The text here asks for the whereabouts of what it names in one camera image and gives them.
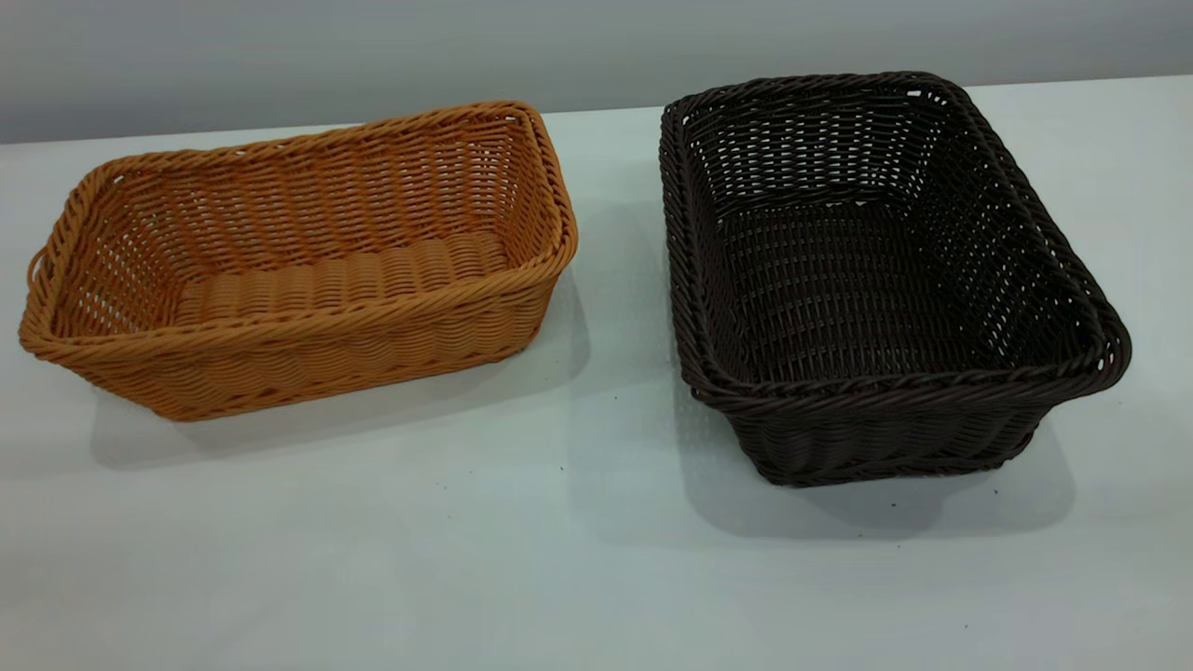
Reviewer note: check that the dark brown wicker basket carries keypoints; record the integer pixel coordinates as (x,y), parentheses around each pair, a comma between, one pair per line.
(839,298)

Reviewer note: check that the light brown wicker basket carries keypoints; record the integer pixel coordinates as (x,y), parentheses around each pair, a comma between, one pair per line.
(308,359)

